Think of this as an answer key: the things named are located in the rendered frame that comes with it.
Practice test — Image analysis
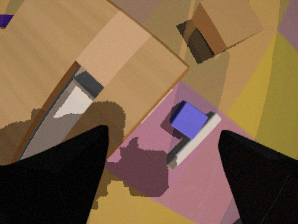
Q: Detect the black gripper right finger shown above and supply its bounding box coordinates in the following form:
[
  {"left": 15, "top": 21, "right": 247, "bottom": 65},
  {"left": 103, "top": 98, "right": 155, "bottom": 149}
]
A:
[{"left": 218, "top": 131, "right": 298, "bottom": 224}]

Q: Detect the small dark blue block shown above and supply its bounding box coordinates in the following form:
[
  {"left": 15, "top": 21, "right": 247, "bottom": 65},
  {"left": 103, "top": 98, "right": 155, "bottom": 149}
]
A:
[
  {"left": 169, "top": 101, "right": 209, "bottom": 140},
  {"left": 0, "top": 14, "right": 13, "bottom": 28}
]

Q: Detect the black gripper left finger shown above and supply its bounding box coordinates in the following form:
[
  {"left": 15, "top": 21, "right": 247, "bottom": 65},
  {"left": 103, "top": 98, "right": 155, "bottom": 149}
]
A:
[{"left": 0, "top": 124, "right": 109, "bottom": 224}]

